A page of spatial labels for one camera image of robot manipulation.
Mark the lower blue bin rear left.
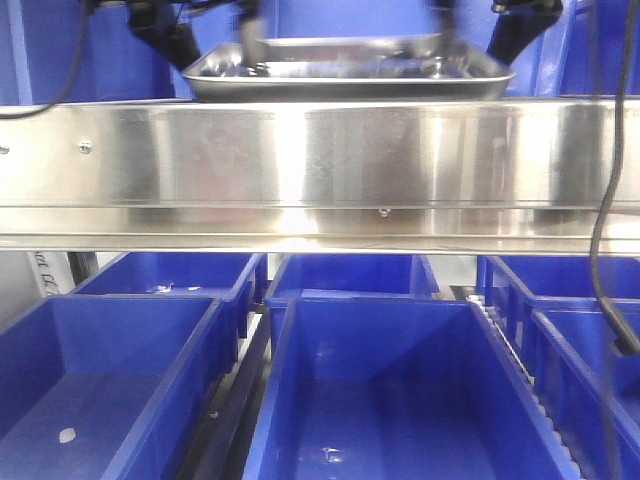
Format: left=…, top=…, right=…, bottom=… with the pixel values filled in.
left=72, top=252, right=268, bottom=338

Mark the silver metal tray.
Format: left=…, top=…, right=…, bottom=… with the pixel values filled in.
left=183, top=37, right=515, bottom=103

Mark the lower blue bin rear centre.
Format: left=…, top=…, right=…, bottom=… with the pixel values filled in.
left=264, top=254, right=440, bottom=348

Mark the stainless steel front rail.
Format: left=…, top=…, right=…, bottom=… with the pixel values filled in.
left=1, top=98, right=614, bottom=255

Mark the lower blue bin rear right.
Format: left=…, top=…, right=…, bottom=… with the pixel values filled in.
left=477, top=254, right=640, bottom=361

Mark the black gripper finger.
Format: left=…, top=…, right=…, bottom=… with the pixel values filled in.
left=237, top=0, right=268, bottom=75
left=429, top=0, right=465, bottom=70
left=127, top=1, right=201, bottom=70
left=486, top=0, right=564, bottom=66

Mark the black hanging cable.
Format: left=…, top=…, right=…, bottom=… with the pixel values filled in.
left=0, top=0, right=89, bottom=121

